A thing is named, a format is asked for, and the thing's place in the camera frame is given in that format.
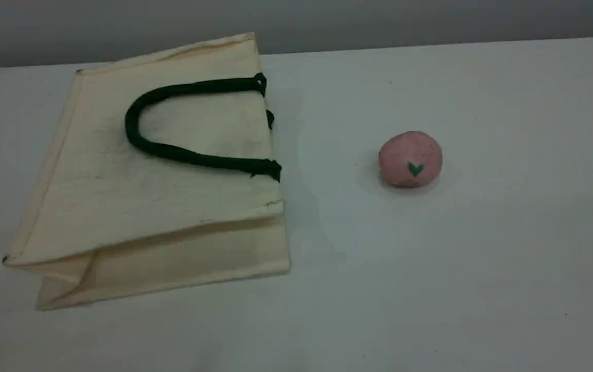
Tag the pink peach with green leaf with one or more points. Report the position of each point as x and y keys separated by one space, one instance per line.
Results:
x=405 y=155

